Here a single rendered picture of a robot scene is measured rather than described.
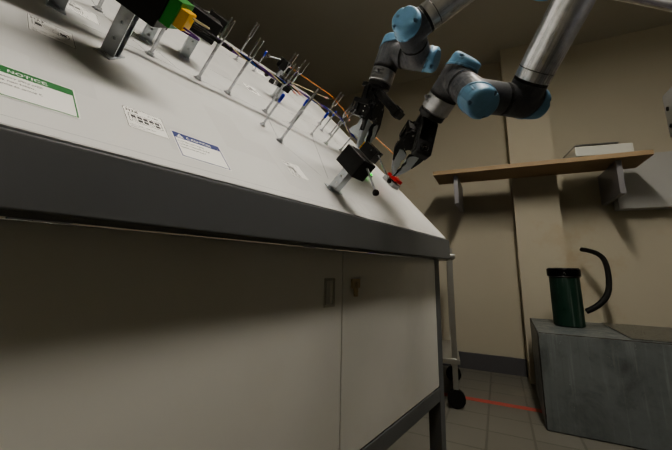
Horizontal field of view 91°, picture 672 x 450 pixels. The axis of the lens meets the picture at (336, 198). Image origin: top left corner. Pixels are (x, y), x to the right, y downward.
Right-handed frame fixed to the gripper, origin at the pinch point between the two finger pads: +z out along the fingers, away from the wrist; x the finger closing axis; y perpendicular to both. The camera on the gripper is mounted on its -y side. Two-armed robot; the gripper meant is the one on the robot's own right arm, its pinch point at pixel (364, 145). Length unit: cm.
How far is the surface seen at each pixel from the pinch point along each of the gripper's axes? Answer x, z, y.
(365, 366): 23, 49, -33
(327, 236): 41, 23, -25
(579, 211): -223, -23, -65
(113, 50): 70, 5, 3
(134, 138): 72, 15, -16
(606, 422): -119, 79, -101
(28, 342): 79, 34, -23
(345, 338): 30, 42, -30
